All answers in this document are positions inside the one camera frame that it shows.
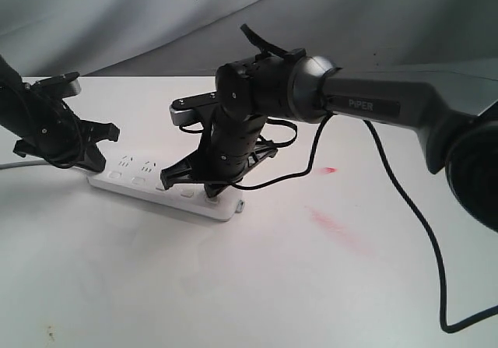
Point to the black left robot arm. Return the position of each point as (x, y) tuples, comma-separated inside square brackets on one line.
[(11, 81)]

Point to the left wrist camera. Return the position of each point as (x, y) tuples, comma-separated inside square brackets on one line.
[(62, 86)]

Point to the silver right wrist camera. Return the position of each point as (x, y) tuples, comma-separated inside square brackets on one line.
[(187, 111)]

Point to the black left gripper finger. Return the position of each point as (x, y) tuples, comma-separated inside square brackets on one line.
[(92, 159)]

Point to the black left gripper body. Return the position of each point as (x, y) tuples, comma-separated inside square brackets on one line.
[(54, 133)]

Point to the grey backdrop cloth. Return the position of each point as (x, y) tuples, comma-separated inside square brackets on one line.
[(194, 37)]

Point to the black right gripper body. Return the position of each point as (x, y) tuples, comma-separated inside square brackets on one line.
[(222, 154)]

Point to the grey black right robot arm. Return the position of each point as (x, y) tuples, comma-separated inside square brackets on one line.
[(452, 107)]

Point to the white five-socket power strip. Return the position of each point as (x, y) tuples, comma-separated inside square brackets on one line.
[(137, 175)]

